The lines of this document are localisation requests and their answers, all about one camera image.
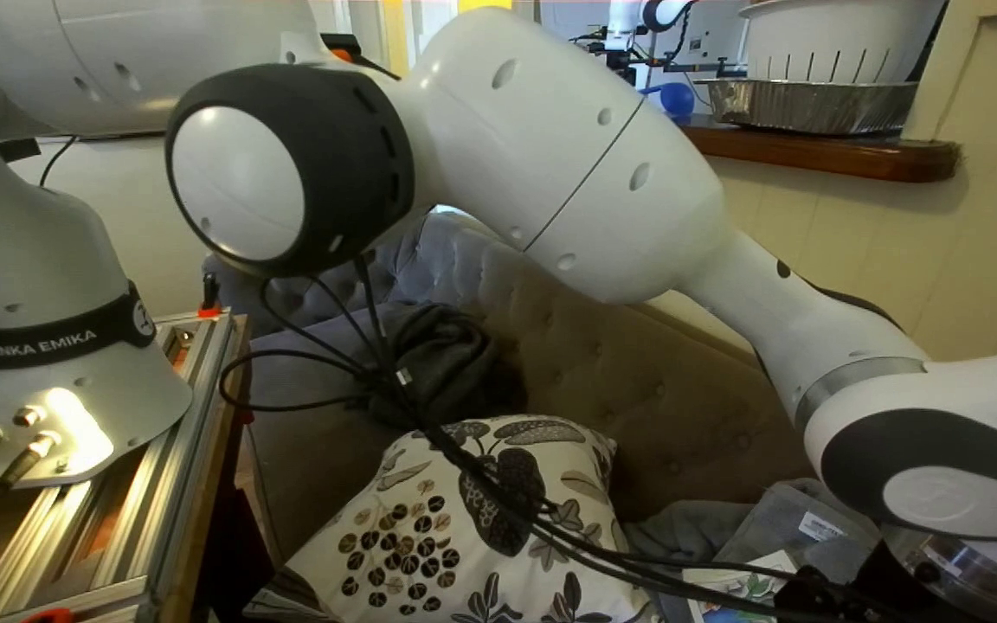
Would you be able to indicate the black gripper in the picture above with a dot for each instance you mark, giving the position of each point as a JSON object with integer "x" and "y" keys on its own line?
{"x": 890, "y": 582}

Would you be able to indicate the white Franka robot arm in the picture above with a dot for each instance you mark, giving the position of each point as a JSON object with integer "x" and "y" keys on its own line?
{"x": 546, "y": 151}

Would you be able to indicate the wooden countertop ledge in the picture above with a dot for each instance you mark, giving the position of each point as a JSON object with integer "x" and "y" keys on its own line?
{"x": 847, "y": 157}

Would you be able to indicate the grey towel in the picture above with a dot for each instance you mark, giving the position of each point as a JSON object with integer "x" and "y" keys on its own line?
{"x": 796, "y": 520}

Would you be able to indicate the cream pillow with dark fruit print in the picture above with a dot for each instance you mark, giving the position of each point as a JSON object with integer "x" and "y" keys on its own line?
{"x": 429, "y": 542}

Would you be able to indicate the aluminium foil tray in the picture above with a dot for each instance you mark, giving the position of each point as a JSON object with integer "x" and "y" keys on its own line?
{"x": 811, "y": 105}

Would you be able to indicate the dark grey blanket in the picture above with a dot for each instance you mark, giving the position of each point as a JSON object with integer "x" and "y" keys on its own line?
{"x": 452, "y": 368}

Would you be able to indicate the blue round object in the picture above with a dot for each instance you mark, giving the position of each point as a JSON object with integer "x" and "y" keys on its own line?
{"x": 676, "y": 100}

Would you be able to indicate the white dish rack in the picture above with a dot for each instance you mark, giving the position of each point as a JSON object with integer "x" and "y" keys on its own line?
{"x": 847, "y": 34}

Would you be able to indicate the orange clamp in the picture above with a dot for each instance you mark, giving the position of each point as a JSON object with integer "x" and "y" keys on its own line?
{"x": 208, "y": 311}

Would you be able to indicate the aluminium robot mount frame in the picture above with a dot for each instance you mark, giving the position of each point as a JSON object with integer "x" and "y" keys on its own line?
{"x": 93, "y": 542}

